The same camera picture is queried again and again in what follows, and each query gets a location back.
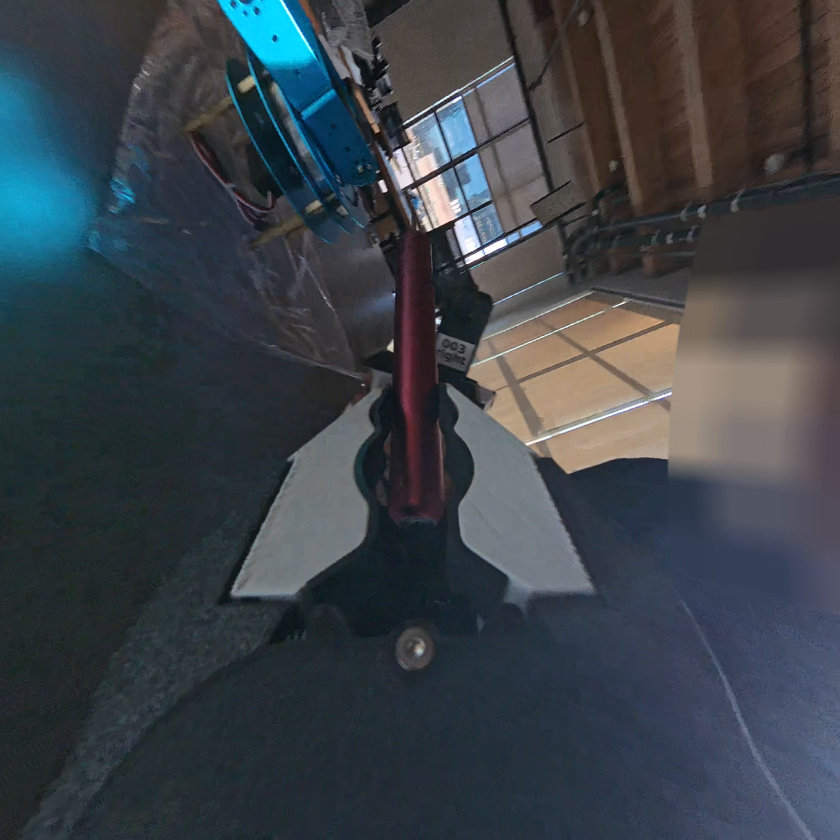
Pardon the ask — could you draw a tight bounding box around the person's dark jacket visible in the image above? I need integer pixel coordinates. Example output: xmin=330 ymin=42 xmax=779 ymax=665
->
xmin=535 ymin=453 xmax=840 ymax=840

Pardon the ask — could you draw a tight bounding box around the thin white cord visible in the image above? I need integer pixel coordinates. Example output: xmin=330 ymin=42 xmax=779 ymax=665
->
xmin=679 ymin=598 xmax=818 ymax=840

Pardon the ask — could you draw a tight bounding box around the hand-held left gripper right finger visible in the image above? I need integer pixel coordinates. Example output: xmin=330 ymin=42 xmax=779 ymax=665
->
xmin=446 ymin=384 xmax=598 ymax=601

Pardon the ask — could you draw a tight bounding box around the clear plastic bag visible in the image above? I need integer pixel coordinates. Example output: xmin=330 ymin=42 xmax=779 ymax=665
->
xmin=88 ymin=62 xmax=371 ymax=378

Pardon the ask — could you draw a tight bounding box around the blue toy robot arm base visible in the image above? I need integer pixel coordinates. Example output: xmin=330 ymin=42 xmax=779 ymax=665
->
xmin=185 ymin=0 xmax=383 ymax=249

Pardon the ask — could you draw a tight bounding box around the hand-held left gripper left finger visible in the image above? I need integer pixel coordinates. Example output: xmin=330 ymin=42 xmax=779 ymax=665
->
xmin=226 ymin=384 xmax=398 ymax=603

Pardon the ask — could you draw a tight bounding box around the red electric screwdriver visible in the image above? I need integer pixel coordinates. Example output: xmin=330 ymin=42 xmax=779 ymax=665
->
xmin=386 ymin=230 xmax=450 ymax=527

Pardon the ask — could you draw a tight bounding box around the large window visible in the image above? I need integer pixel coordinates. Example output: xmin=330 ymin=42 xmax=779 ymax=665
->
xmin=392 ymin=58 xmax=549 ymax=266

